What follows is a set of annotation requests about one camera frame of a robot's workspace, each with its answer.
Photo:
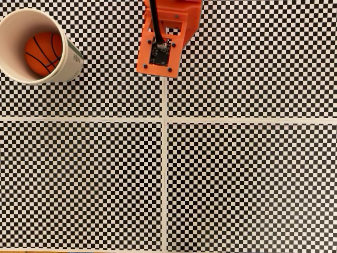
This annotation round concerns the small orange basketball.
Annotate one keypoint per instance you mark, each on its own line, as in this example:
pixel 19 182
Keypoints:
pixel 42 55

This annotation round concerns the white paper cup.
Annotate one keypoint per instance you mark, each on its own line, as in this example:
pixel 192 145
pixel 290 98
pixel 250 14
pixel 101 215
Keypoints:
pixel 13 34

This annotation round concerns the black white checkerboard sheet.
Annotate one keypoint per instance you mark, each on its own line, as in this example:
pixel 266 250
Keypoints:
pixel 92 184
pixel 105 100
pixel 250 66
pixel 250 184

